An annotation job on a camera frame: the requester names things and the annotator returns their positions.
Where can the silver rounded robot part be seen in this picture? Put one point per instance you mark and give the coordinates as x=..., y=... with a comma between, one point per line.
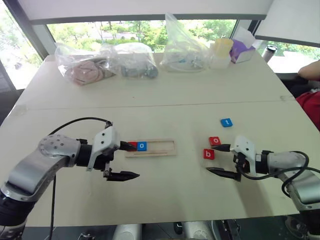
x=197, y=231
x=127, y=232

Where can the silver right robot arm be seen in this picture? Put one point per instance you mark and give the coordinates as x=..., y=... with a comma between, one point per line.
x=305, y=190

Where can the red letter o block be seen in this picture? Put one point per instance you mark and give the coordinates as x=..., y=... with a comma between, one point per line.
x=215, y=141

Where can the black robot body part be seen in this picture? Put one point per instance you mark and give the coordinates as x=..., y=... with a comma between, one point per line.
x=226, y=230

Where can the long wooden tray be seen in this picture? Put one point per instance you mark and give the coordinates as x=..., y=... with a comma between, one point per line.
x=162, y=150

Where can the red letter b block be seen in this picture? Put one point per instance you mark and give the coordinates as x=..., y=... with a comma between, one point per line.
x=208, y=154

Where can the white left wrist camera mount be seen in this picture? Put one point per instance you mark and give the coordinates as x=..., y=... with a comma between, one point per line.
x=105, y=140

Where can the stack of yellow cups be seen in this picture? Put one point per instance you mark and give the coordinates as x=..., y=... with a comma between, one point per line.
x=223, y=47

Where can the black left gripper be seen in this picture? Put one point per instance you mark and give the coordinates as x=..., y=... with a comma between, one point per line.
x=102, y=160

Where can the blue letter o block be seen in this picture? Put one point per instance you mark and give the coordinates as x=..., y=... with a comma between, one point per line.
x=142, y=146

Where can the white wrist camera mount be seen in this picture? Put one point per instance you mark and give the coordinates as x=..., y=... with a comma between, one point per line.
x=246, y=147
x=105, y=140

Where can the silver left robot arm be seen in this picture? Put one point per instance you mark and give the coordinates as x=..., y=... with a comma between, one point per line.
x=50, y=152

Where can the silver tumbler with black lid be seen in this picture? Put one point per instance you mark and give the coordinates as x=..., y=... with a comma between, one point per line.
x=269, y=53

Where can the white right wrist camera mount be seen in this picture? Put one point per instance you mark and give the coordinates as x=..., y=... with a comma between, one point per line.
x=246, y=147

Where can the tall clear plastic bag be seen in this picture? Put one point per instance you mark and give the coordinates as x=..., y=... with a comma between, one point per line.
x=180, y=52

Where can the plastic bag with pink cloth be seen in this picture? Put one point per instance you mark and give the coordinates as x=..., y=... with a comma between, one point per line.
x=83, y=70

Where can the person's red clothing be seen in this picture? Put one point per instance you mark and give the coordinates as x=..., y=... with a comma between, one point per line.
x=311, y=107

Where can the purple tissue box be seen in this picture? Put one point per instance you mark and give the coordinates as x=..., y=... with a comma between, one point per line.
x=242, y=53

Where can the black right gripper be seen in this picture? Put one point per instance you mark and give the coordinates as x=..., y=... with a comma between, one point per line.
x=242, y=163

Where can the blue letter t block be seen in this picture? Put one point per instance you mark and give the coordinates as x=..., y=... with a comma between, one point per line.
x=227, y=122

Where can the person's bare forearm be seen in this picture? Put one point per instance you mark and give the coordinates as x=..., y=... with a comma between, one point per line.
x=311, y=70

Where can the plastic bag with grey items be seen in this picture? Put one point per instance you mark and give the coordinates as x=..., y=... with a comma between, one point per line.
x=136, y=62

